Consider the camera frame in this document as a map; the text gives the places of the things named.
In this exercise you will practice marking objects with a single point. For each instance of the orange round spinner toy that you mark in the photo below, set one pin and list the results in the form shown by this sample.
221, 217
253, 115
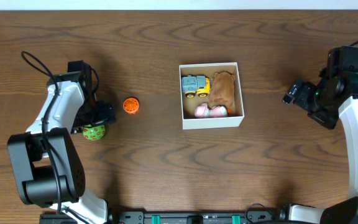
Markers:
131, 105

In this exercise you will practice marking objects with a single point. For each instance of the pink and white duck toy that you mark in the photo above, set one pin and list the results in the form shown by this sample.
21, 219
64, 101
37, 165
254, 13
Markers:
203, 111

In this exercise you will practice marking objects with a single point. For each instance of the grey and yellow toy truck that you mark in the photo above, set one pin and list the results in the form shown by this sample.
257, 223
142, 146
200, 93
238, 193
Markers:
192, 86

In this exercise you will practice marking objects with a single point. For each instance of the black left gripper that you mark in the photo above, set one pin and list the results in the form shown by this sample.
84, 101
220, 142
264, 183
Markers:
99, 117

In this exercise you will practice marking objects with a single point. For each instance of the white cardboard box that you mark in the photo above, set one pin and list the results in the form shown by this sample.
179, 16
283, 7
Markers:
189, 105

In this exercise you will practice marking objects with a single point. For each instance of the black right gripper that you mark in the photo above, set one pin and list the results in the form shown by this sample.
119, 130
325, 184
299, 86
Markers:
302, 99

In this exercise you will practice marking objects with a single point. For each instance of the brown plush bear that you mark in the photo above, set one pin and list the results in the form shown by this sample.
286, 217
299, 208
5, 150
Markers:
222, 90

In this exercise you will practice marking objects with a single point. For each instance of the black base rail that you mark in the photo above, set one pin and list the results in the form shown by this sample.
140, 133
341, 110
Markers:
256, 213

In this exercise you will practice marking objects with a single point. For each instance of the green ball with red numbers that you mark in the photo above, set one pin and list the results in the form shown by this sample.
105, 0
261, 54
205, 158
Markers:
94, 133

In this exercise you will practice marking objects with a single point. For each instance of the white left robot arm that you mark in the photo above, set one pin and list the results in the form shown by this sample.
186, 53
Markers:
46, 166

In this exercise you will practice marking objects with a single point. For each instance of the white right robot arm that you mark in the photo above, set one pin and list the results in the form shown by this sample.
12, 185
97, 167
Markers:
334, 99

